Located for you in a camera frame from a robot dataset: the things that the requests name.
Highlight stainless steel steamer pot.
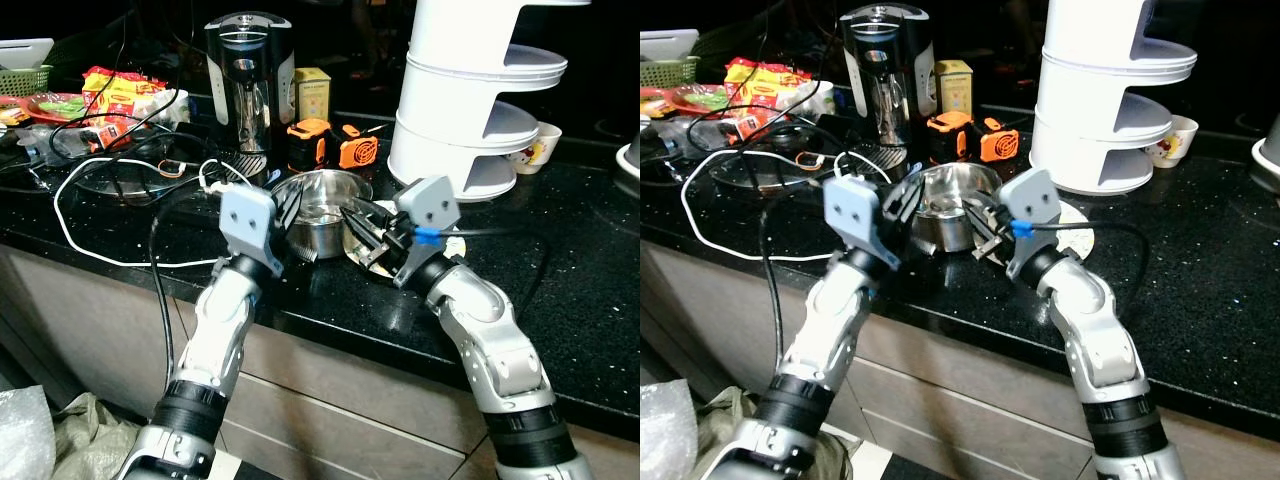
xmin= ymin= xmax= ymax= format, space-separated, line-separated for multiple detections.
xmin=905 ymin=162 xmax=1004 ymax=253
xmin=270 ymin=170 xmax=376 ymax=261

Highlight white floral round plate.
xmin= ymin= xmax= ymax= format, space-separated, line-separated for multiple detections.
xmin=340 ymin=225 xmax=468 ymax=276
xmin=975 ymin=200 xmax=1096 ymax=267

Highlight orange black round gadget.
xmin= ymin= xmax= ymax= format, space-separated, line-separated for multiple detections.
xmin=975 ymin=117 xmax=1021 ymax=163
xmin=335 ymin=124 xmax=382 ymax=169

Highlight yellow cardboard box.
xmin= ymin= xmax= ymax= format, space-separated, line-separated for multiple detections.
xmin=293 ymin=67 xmax=333 ymax=123
xmin=935 ymin=60 xmax=974 ymax=116

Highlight glass pan lid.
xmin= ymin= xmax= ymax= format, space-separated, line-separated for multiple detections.
xmin=60 ymin=130 xmax=221 ymax=208
xmin=705 ymin=122 xmax=861 ymax=196

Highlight white tiered plastic rack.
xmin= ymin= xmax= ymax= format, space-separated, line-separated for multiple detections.
xmin=387 ymin=0 xmax=591 ymax=203
xmin=1029 ymin=0 xmax=1198 ymax=196

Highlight beige cabinet drawers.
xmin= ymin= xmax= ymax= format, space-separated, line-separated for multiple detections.
xmin=0 ymin=240 xmax=641 ymax=480
xmin=640 ymin=235 xmax=1280 ymax=480

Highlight white cartoon print cup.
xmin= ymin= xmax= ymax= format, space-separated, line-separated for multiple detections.
xmin=1143 ymin=115 xmax=1199 ymax=169
xmin=507 ymin=122 xmax=563 ymax=176

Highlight red yellow snack packet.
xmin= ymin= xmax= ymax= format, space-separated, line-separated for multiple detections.
xmin=80 ymin=66 xmax=169 ymax=129
xmin=722 ymin=57 xmax=813 ymax=121

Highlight red plate with greens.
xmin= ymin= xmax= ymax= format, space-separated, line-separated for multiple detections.
xmin=665 ymin=84 xmax=736 ymax=116
xmin=25 ymin=92 xmax=93 ymax=125

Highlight olive green sack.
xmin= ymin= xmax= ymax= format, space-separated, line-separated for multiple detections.
xmin=695 ymin=388 xmax=791 ymax=480
xmin=52 ymin=392 xmax=151 ymax=480

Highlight green plastic basket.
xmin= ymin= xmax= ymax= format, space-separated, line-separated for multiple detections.
xmin=0 ymin=65 xmax=53 ymax=97
xmin=640 ymin=57 xmax=701 ymax=88

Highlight clear plastic bag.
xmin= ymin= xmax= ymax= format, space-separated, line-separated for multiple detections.
xmin=0 ymin=385 xmax=56 ymax=480
xmin=640 ymin=380 xmax=698 ymax=480

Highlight black cable with blue tape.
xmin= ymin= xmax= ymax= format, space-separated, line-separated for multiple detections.
xmin=1010 ymin=218 xmax=1151 ymax=301
xmin=413 ymin=225 xmax=551 ymax=313

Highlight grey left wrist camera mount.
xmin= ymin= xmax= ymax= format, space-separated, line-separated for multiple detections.
xmin=218 ymin=184 xmax=280 ymax=263
xmin=823 ymin=175 xmax=887 ymax=257

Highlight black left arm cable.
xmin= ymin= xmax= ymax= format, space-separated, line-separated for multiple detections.
xmin=149 ymin=185 xmax=236 ymax=391
xmin=756 ymin=185 xmax=831 ymax=381

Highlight white cable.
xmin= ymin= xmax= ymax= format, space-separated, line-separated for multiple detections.
xmin=54 ymin=155 xmax=251 ymax=269
xmin=690 ymin=150 xmax=871 ymax=263

